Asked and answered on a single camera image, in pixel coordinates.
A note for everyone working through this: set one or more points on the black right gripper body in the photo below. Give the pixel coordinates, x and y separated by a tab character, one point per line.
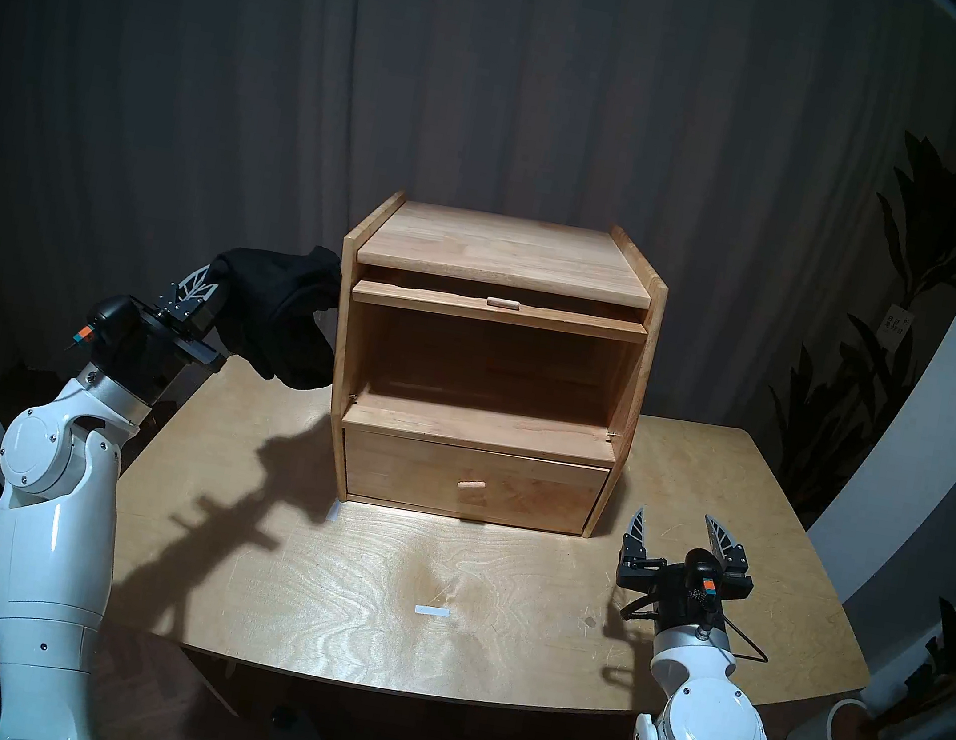
686	618

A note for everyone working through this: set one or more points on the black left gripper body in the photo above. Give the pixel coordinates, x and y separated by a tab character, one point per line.
147	353

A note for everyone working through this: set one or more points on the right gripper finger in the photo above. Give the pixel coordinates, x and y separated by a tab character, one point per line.
637	538
728	553

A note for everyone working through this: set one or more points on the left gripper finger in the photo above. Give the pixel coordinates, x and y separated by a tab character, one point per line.
194	295

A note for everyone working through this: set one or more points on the black shirt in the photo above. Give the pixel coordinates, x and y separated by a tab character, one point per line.
281	306

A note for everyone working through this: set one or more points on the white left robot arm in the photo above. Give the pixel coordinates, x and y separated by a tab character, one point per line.
50	540

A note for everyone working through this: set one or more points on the white tape strip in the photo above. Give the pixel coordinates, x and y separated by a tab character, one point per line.
431	610

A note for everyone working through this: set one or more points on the white printed paper label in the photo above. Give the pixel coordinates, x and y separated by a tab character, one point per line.
333	511

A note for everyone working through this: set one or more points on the white plant tag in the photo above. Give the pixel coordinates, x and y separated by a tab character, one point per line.
896	323

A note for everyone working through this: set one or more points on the wooden cabinet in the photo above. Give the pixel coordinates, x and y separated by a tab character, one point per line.
506	252

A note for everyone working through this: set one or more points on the grey pleated curtain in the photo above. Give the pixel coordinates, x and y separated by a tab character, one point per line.
491	61

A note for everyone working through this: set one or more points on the tall dark leafy plant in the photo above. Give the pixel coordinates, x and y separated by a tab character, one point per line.
932	230

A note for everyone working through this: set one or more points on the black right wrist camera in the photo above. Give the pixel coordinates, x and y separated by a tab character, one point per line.
703	571

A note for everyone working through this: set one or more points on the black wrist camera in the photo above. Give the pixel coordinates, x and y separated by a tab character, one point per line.
703	571
109	320

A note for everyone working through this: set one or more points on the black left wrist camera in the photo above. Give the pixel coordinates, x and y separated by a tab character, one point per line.
109	320

